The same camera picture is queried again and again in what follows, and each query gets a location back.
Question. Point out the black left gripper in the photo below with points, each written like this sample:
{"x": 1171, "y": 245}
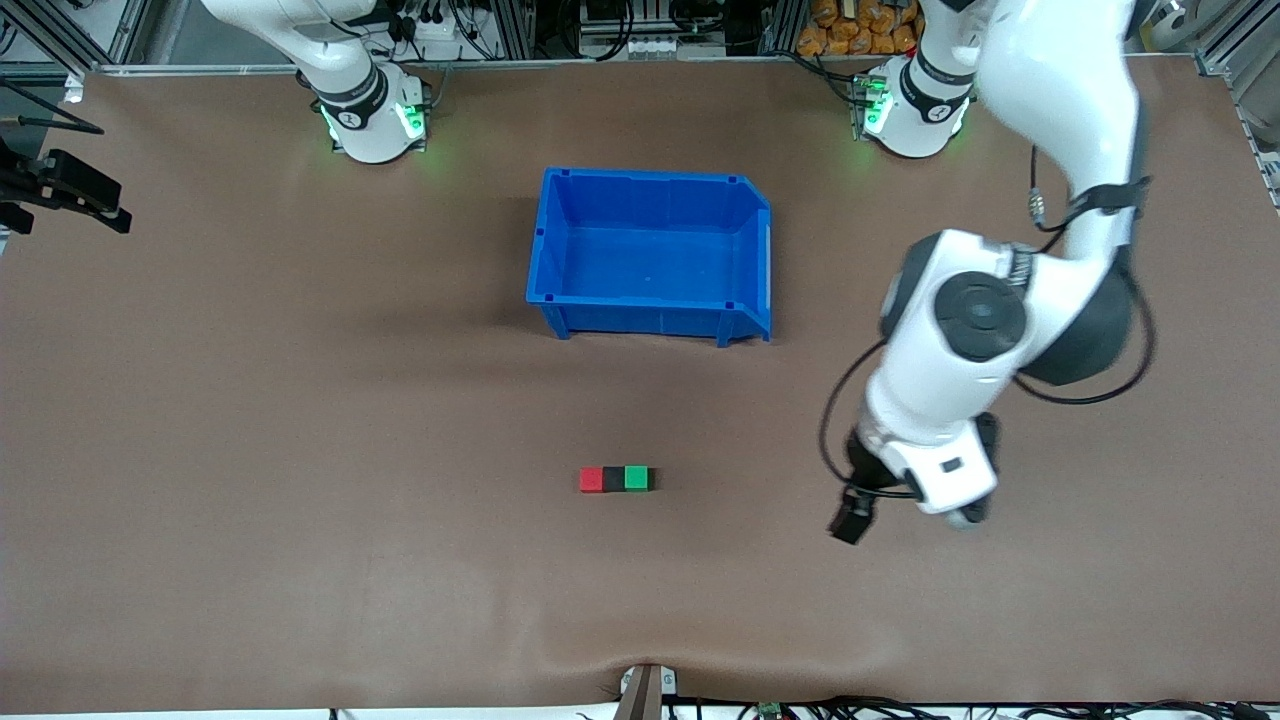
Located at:
{"x": 861, "y": 468}

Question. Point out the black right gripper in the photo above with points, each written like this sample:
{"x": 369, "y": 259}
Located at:
{"x": 52, "y": 180}

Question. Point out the small green cube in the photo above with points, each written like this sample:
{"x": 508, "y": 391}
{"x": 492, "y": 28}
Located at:
{"x": 636, "y": 478}

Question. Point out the small black cube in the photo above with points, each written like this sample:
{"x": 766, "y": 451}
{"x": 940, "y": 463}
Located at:
{"x": 614, "y": 479}

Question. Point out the small red cube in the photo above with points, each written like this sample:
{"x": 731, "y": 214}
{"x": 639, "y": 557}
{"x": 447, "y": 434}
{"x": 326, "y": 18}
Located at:
{"x": 591, "y": 480}

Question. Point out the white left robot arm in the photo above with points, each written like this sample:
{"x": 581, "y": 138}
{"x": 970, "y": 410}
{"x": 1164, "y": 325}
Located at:
{"x": 1000, "y": 320}

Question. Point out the metal table clamp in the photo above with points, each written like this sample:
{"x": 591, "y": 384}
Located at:
{"x": 645, "y": 692}

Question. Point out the blue plastic storage bin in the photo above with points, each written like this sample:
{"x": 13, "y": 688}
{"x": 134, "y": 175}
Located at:
{"x": 650, "y": 250}

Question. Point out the brown table mat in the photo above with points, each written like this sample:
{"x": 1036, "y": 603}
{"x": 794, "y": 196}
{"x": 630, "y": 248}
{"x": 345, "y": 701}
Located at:
{"x": 300, "y": 450}

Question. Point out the white power strip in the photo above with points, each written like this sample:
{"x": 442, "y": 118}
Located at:
{"x": 440, "y": 40}

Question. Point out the orange packaged items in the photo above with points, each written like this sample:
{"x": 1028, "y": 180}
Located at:
{"x": 860, "y": 25}

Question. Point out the aluminium frame profile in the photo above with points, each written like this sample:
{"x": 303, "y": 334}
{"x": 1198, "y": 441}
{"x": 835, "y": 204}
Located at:
{"x": 1245, "y": 70}
{"x": 60, "y": 35}

